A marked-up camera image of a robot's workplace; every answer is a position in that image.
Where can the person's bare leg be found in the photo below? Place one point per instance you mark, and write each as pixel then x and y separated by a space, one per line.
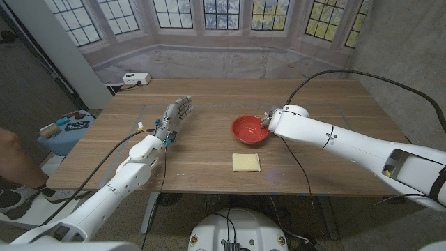
pixel 17 160

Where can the black round fan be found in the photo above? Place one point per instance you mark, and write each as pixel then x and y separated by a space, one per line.
pixel 170 198

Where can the grey sneaker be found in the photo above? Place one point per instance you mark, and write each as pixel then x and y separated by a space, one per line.
pixel 21 195

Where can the red bowl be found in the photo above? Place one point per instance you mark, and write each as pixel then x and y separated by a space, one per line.
pixel 247 129

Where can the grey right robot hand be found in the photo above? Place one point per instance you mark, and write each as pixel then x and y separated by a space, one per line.
pixel 266 120

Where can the red small item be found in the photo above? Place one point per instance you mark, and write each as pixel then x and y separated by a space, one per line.
pixel 71 114

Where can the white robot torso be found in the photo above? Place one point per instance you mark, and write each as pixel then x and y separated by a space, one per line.
pixel 244 226

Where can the teal small item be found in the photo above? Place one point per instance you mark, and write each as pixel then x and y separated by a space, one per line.
pixel 62 121

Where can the yellow sponge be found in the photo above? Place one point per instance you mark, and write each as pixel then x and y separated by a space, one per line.
pixel 246 162

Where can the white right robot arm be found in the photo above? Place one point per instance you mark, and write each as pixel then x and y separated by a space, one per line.
pixel 348 143

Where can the tan brush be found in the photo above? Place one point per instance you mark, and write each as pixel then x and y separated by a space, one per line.
pixel 49 130

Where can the white power strip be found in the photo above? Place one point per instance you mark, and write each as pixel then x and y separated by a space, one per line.
pixel 136 78

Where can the printed window backdrop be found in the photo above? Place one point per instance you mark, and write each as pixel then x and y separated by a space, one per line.
pixel 223 52

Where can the black phone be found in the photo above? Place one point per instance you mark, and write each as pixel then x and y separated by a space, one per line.
pixel 77 125

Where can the blue stool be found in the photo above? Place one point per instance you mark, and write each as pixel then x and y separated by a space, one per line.
pixel 62 141

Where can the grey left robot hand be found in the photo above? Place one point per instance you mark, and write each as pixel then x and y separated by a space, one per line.
pixel 172 113

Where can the grey table leg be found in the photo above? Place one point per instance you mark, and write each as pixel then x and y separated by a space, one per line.
pixel 150 212
pixel 328 218

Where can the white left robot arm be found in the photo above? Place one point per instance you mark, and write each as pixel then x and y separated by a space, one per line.
pixel 111 190

